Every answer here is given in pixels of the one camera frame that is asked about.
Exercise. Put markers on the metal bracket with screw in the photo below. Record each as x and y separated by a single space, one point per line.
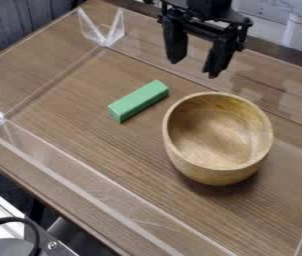
56 238

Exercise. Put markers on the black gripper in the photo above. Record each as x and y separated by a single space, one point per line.
211 20

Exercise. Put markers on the green rectangular block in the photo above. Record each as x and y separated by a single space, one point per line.
137 100

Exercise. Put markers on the clear acrylic corner bracket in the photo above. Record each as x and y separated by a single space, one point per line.
101 34

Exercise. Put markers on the brown wooden bowl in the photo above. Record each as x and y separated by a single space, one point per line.
218 137

